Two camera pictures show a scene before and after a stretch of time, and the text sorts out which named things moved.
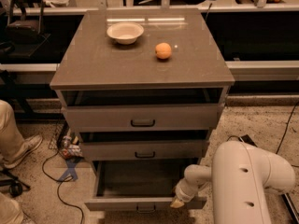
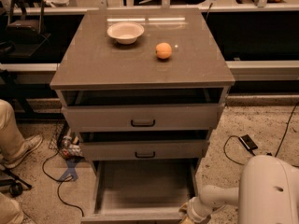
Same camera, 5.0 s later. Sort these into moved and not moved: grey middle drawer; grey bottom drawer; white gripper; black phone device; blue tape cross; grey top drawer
Moved: grey bottom drawer; white gripper
Not moved: blue tape cross; grey top drawer; black phone device; grey middle drawer
